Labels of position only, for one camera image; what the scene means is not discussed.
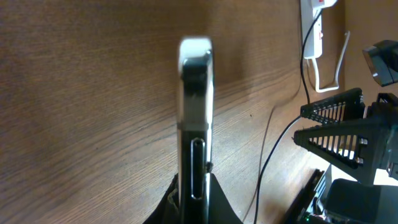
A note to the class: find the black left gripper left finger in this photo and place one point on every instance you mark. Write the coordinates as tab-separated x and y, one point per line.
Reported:
167	211

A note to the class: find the black Galaxy flip phone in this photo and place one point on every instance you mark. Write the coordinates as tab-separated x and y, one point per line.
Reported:
194	124

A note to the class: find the white USB charger adapter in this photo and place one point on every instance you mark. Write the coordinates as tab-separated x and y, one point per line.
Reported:
321	4

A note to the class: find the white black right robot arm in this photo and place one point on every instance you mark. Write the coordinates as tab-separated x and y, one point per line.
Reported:
324	200

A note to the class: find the white power strip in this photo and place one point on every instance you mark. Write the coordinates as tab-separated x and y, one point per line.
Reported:
313	32

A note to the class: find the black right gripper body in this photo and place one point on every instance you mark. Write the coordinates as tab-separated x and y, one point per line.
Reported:
381	136

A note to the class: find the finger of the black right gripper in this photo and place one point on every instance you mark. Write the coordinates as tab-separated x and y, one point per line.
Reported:
341	144
344	106

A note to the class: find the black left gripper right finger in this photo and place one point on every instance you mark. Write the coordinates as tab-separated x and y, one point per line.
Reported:
217	209

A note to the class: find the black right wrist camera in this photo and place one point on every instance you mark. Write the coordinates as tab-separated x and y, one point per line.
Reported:
381	59

